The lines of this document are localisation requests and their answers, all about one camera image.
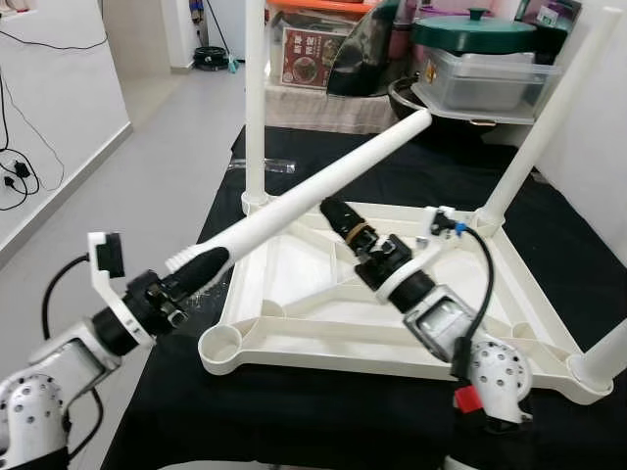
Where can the white fridge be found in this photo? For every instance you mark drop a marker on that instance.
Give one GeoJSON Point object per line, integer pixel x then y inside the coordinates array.
{"type": "Point", "coordinates": [225, 29]}

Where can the beige cloth covered shelf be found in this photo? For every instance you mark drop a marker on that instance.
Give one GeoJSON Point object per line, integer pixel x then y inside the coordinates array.
{"type": "Point", "coordinates": [333, 113]}

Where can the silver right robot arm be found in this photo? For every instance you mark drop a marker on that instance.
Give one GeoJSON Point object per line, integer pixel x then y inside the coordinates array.
{"type": "Point", "coordinates": [490, 372]}

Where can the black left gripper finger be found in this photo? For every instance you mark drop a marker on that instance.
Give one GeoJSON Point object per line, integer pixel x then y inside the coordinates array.
{"type": "Point", "coordinates": [201, 269]}

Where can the mop with blue head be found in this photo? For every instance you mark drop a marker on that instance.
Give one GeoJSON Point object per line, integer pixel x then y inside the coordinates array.
{"type": "Point", "coordinates": [233, 67]}

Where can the clear plastic storage bin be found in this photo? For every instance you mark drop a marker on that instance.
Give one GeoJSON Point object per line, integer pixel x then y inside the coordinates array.
{"type": "Point", "coordinates": [490, 88]}

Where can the white plastic children table top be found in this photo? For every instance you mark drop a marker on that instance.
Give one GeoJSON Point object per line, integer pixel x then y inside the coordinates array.
{"type": "Point", "coordinates": [343, 357]}

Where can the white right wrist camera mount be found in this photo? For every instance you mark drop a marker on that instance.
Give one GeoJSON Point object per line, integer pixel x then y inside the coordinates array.
{"type": "Point", "coordinates": [397, 284]}

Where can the orange bin lid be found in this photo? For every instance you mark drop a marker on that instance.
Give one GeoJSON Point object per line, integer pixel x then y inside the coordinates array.
{"type": "Point", "coordinates": [323, 6]}

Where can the red printed cardboard box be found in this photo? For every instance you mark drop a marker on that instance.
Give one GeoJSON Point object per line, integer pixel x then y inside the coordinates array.
{"type": "Point", "coordinates": [312, 59]}

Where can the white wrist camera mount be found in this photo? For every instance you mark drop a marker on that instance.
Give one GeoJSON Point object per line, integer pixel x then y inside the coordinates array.
{"type": "Point", "coordinates": [397, 284]}
{"type": "Point", "coordinates": [96, 277]}

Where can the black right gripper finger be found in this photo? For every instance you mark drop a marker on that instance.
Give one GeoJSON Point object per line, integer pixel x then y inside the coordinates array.
{"type": "Point", "coordinates": [343, 220]}

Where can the purple printed box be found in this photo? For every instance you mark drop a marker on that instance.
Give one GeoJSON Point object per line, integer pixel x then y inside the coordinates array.
{"type": "Point", "coordinates": [554, 15]}

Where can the clear tape strip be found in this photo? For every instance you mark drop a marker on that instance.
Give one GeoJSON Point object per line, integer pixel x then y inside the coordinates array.
{"type": "Point", "coordinates": [279, 164]}

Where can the black plastic bag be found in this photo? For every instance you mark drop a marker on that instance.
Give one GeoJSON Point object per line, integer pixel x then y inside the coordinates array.
{"type": "Point", "coordinates": [362, 59]}

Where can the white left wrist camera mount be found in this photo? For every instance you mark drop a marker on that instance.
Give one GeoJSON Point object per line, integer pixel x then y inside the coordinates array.
{"type": "Point", "coordinates": [96, 277]}

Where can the clear tape cross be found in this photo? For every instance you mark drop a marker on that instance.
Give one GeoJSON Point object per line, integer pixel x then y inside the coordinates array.
{"type": "Point", "coordinates": [211, 304]}

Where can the black round robot vacuum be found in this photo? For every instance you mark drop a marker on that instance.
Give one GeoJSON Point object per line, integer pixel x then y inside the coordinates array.
{"type": "Point", "coordinates": [211, 59]}

